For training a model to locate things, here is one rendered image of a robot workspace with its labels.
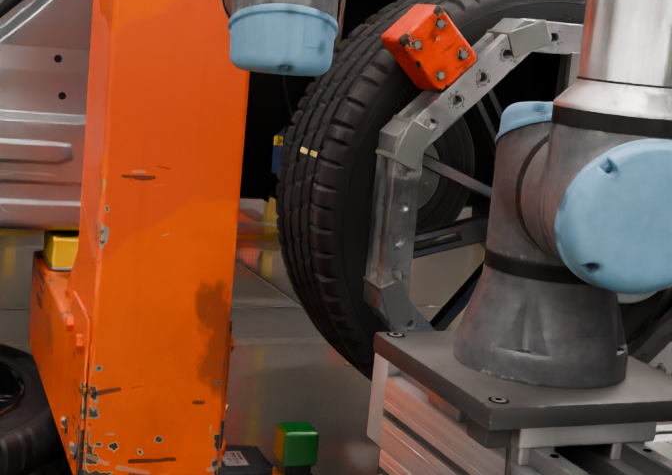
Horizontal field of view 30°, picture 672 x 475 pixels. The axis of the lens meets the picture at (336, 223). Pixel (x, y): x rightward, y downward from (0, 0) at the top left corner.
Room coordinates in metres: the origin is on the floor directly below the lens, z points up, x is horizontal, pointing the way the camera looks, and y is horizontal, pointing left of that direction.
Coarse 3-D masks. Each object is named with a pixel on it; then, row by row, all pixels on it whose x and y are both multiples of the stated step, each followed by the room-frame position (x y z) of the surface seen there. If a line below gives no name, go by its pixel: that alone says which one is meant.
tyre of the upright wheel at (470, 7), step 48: (432, 0) 1.77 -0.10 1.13; (480, 0) 1.69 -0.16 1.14; (528, 0) 1.71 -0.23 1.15; (576, 0) 1.73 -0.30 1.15; (336, 48) 1.84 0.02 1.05; (384, 48) 1.69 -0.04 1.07; (336, 96) 1.71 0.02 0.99; (384, 96) 1.64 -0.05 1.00; (288, 144) 1.80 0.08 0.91; (336, 144) 1.64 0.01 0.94; (288, 192) 1.76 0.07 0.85; (336, 192) 1.63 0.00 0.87; (288, 240) 1.77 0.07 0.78; (336, 240) 1.63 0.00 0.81; (336, 288) 1.63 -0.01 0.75; (336, 336) 1.70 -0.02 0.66
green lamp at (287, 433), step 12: (276, 432) 1.31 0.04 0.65; (288, 432) 1.29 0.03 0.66; (300, 432) 1.29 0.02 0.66; (312, 432) 1.30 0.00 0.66; (276, 444) 1.31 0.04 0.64; (288, 444) 1.29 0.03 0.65; (300, 444) 1.29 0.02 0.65; (312, 444) 1.29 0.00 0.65; (276, 456) 1.31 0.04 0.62; (288, 456) 1.29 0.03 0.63; (300, 456) 1.29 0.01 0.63; (312, 456) 1.29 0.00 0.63
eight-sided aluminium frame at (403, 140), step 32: (512, 32) 1.61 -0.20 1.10; (544, 32) 1.62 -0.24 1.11; (576, 32) 1.64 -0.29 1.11; (480, 64) 1.60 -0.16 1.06; (512, 64) 1.61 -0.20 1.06; (448, 96) 1.58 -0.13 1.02; (480, 96) 1.60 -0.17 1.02; (384, 128) 1.61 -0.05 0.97; (416, 128) 1.57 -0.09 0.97; (384, 160) 1.60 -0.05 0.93; (416, 160) 1.57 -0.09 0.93; (384, 192) 1.60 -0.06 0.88; (416, 192) 1.57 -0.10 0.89; (384, 224) 1.57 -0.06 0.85; (384, 256) 1.56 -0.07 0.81; (384, 288) 1.56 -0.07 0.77; (384, 320) 1.58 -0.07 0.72; (416, 320) 1.58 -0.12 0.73; (640, 352) 1.74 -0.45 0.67
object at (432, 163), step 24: (552, 72) 1.76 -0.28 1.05; (552, 96) 1.75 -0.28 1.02; (480, 120) 1.72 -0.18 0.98; (432, 168) 1.69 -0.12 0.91; (480, 192) 1.72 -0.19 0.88; (480, 216) 1.73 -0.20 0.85; (456, 240) 1.71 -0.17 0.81; (480, 240) 1.72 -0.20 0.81; (480, 264) 1.74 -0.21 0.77; (456, 312) 1.71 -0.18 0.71; (624, 312) 1.85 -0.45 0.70; (648, 312) 1.80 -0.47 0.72
